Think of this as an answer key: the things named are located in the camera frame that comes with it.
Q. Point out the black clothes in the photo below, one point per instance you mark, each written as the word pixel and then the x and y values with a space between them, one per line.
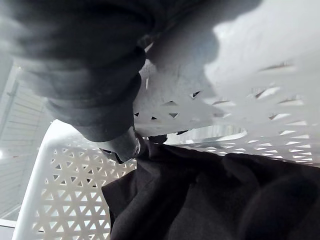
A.
pixel 212 195

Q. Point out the white slatted wall panel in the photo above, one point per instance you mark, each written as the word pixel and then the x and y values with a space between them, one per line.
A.
pixel 20 125

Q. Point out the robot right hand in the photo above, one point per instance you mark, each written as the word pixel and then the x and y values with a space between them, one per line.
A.
pixel 82 62

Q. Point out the white plastic laundry basket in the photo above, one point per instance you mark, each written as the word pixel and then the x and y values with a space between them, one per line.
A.
pixel 250 75

